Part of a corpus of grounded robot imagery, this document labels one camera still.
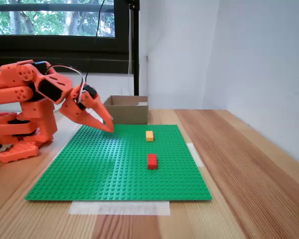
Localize open cardboard box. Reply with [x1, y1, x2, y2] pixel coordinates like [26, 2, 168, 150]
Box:
[103, 95, 150, 125]

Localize green lego baseplate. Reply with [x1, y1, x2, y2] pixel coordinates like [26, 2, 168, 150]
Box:
[24, 123, 213, 201]

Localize red lego block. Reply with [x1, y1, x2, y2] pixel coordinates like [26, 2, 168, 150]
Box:
[147, 153, 158, 170]

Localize white tape strip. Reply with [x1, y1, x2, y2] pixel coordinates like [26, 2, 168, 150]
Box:
[186, 143, 204, 167]
[69, 200, 170, 216]

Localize gripper servo cable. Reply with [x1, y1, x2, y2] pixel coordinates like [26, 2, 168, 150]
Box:
[46, 64, 87, 103]

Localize black window frame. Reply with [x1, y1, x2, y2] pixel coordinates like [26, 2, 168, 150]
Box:
[0, 0, 140, 74]

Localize white blind cords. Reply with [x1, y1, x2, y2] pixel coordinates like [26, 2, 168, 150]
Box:
[128, 4, 135, 75]

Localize black hanging cable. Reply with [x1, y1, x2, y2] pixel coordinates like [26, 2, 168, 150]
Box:
[85, 0, 106, 83]

